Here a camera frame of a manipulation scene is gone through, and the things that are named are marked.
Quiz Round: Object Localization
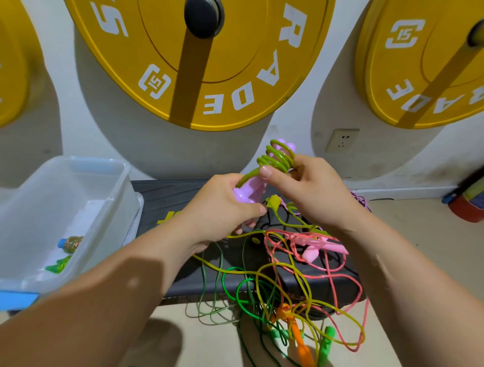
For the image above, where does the black plate peg cap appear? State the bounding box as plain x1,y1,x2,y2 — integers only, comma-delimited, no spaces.
184,0,225,39

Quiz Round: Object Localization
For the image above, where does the blue plastic piece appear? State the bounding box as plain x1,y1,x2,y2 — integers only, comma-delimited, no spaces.
0,291,39,311

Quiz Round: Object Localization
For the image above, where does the pile of jump ropes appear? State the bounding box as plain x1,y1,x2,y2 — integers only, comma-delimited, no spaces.
185,189,372,367

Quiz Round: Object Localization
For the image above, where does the blue handled jump rope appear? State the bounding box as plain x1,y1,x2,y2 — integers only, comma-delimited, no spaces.
57,235,84,254

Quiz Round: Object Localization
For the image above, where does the person's left hand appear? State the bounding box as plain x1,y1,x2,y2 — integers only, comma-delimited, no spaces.
175,174,267,254

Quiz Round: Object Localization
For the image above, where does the translucent plastic lid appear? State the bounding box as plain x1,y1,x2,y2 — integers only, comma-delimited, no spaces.
121,191,145,247

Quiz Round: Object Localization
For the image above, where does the person's right forearm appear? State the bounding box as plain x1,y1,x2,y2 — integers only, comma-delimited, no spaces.
336,212,484,367

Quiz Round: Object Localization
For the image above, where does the green jump rope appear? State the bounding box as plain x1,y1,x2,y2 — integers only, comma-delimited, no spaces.
44,256,73,274

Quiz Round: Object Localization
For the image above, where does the white wall socket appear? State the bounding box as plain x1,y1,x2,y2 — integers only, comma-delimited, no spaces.
326,128,361,153

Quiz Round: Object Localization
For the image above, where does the large yellow weight plate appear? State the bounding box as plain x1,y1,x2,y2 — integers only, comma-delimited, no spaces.
64,0,336,132

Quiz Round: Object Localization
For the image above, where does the red fire extinguisher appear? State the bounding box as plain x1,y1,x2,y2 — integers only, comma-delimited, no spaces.
442,168,484,223

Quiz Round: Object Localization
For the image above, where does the person's right hand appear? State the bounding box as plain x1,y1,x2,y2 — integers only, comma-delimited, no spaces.
259,153,356,231

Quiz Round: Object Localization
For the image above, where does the clear plastic storage bin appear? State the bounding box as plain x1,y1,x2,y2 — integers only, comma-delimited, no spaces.
0,156,131,292

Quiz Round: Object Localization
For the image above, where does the person's left forearm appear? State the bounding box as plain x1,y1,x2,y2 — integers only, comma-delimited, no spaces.
0,223,196,367

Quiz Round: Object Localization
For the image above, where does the black aerobic step platform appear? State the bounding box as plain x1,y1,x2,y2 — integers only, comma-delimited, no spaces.
129,179,372,307

